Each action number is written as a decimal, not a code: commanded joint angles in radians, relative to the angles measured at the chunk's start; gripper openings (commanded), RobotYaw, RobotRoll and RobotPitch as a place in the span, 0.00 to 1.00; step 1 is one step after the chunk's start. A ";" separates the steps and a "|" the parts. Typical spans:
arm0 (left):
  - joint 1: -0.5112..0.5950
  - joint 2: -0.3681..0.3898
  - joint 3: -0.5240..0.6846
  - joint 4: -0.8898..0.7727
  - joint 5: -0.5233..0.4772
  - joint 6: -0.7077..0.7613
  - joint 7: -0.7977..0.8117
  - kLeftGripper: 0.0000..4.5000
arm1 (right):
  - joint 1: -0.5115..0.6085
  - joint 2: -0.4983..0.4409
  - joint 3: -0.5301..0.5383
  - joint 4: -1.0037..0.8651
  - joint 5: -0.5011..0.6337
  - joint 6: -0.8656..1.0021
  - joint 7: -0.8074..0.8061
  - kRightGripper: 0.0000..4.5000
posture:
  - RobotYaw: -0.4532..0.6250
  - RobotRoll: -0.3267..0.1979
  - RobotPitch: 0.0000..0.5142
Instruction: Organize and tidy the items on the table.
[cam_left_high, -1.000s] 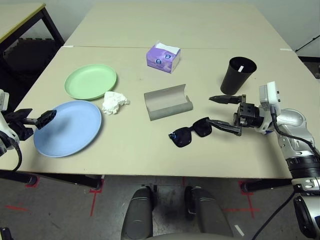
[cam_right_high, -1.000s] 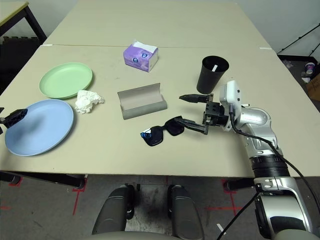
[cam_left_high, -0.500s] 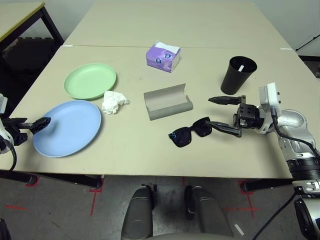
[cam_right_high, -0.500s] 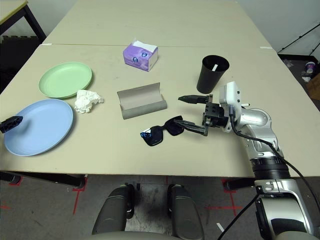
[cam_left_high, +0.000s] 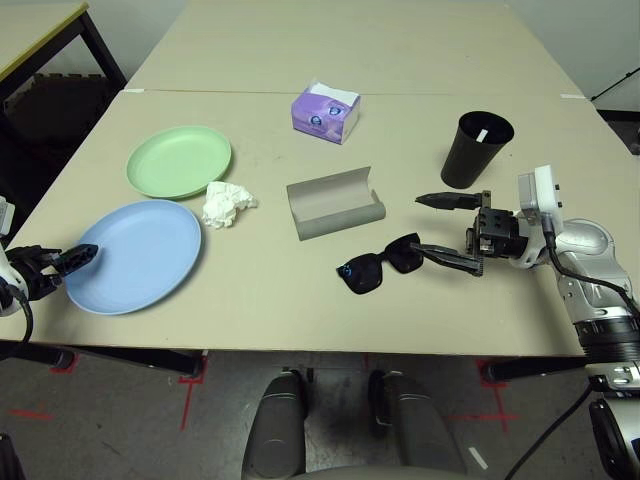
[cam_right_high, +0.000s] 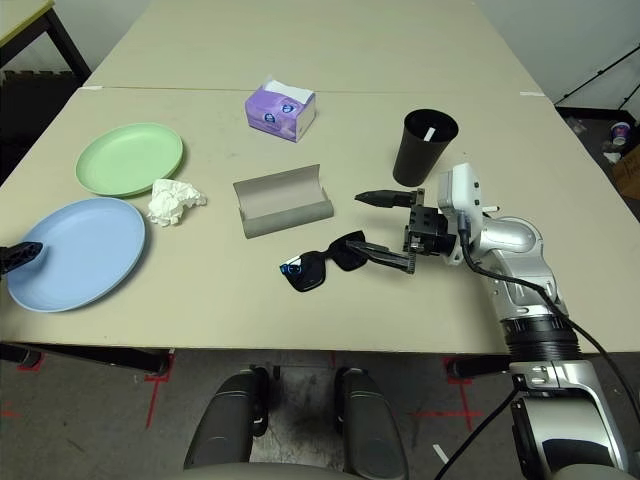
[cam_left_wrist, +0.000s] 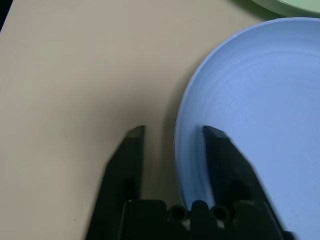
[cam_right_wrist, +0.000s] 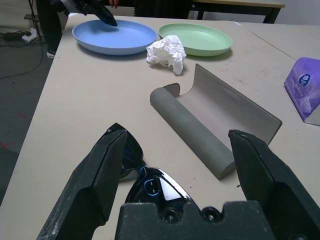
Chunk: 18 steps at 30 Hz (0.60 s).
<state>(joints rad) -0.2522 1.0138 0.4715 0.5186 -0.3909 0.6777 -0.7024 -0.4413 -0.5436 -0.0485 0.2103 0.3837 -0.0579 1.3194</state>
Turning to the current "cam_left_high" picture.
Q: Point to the grey robot left leg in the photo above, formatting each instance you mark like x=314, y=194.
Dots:
x=275, y=425

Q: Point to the blue plastic plate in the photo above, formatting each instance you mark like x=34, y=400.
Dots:
x=135, y=255

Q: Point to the grey robot leg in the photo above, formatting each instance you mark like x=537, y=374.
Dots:
x=415, y=425
x=275, y=425

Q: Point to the black sunglasses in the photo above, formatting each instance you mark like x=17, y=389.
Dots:
x=365, y=275

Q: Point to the black table foot bar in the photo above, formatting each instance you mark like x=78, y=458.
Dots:
x=530, y=370
x=35, y=356
x=140, y=362

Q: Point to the white tissue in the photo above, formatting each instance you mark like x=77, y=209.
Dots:
x=225, y=205

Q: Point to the black tripod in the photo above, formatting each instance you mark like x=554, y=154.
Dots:
x=615, y=84

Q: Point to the side table black frame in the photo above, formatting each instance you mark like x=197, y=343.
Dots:
x=30, y=30

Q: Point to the white stick in cup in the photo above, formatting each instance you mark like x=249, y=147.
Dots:
x=482, y=135

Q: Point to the white floor tape strip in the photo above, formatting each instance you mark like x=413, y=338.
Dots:
x=477, y=457

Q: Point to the grey robot right leg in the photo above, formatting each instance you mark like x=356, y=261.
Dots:
x=415, y=425

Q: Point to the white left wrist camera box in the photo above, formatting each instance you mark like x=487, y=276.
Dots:
x=4, y=215

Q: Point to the green plastic plate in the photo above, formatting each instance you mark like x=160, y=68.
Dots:
x=175, y=160

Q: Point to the purple tissue pack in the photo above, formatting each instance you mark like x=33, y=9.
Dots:
x=320, y=117

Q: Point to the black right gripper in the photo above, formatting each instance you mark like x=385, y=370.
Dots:
x=497, y=232

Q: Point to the black plastic cup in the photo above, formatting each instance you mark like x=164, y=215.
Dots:
x=465, y=160

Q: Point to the grey open glasses case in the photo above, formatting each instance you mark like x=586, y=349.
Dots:
x=335, y=200

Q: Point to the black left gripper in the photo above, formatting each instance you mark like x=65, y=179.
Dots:
x=35, y=270

